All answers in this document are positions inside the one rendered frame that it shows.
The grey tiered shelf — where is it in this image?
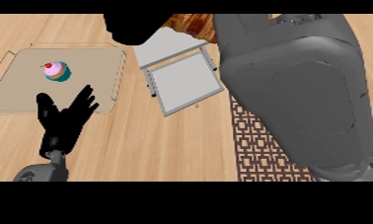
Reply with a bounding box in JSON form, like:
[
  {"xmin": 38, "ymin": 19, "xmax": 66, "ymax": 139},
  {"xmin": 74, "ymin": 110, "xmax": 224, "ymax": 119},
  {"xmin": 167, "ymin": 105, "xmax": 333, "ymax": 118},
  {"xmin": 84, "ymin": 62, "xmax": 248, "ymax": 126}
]
[{"xmin": 133, "ymin": 26, "xmax": 226, "ymax": 117}]

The brown patterned placemat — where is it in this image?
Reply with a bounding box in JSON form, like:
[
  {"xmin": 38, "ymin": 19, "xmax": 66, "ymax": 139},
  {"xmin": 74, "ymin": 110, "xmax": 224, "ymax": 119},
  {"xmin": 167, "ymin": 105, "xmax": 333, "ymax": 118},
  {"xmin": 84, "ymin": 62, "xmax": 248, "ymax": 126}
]
[{"xmin": 229, "ymin": 95, "xmax": 317, "ymax": 183}]

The beige tray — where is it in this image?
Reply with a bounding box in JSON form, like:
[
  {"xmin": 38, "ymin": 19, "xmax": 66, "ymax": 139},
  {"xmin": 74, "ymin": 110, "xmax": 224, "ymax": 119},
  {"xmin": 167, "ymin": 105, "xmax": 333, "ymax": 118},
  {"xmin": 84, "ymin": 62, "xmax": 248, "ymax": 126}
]
[{"xmin": 0, "ymin": 42, "xmax": 128, "ymax": 115}]

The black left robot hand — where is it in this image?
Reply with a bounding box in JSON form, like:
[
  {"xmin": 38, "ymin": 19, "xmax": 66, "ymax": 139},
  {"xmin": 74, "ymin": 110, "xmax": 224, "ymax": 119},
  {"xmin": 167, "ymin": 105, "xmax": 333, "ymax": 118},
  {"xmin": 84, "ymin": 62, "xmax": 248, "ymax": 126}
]
[{"xmin": 35, "ymin": 84, "xmax": 100, "ymax": 161}]

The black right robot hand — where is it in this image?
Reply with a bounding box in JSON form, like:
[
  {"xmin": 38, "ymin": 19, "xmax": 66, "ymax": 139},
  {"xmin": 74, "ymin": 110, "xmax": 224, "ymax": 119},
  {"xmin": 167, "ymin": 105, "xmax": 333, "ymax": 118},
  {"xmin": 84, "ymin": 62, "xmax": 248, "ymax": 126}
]
[{"xmin": 102, "ymin": 14, "xmax": 177, "ymax": 46}]

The pink frosted cupcake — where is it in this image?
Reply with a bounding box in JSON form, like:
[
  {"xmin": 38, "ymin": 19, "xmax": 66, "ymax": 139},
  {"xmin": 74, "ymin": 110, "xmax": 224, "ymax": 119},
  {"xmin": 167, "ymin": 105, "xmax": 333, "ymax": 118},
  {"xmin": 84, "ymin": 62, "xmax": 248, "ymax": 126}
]
[{"xmin": 40, "ymin": 60, "xmax": 72, "ymax": 83}]

